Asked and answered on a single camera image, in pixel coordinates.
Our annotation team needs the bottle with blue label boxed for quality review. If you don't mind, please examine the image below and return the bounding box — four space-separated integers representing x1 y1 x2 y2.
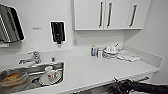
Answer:
90 44 97 57

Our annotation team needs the black cabinet door handle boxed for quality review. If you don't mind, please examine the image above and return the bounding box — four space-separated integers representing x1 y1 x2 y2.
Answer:
98 1 105 29
106 1 113 29
128 3 138 28

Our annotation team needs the small wall label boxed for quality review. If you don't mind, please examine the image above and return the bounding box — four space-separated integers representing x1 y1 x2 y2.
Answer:
31 26 43 31

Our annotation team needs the small pale bottle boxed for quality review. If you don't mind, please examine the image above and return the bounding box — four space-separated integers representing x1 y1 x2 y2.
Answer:
96 47 102 58

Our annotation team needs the small chrome sink knob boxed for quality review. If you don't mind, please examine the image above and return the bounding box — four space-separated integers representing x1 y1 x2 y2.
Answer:
49 56 56 64

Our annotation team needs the white dish cloth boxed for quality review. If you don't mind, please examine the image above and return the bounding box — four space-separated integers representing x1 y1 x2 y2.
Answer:
116 49 141 64

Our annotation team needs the white drawer front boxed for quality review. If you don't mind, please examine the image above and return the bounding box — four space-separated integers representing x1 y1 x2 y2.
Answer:
131 71 156 85

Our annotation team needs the black soap dispenser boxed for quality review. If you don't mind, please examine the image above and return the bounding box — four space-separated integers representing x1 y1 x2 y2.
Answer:
50 20 66 45

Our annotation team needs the bowl with orange food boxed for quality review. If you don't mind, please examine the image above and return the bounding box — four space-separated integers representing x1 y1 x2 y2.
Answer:
0 70 30 90

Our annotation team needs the chrome sink faucet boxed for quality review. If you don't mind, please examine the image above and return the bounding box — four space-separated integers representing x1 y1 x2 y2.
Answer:
17 50 42 66

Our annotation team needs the white mug with red print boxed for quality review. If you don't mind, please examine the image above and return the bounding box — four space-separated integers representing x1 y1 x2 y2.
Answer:
43 65 58 85

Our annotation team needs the black drawer handle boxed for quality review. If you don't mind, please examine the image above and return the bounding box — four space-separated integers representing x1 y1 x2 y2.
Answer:
133 76 150 83

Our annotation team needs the white plate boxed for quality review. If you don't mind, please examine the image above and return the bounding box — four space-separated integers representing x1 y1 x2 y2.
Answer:
38 71 63 87

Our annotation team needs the steel paper towel dispenser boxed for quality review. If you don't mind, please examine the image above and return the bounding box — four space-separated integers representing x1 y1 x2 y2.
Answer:
0 3 26 45

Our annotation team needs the steel kitchen sink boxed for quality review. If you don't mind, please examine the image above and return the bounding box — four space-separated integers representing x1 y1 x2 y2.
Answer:
0 61 65 94

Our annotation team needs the stack of white dishes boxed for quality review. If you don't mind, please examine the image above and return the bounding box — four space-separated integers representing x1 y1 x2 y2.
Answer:
101 43 120 61

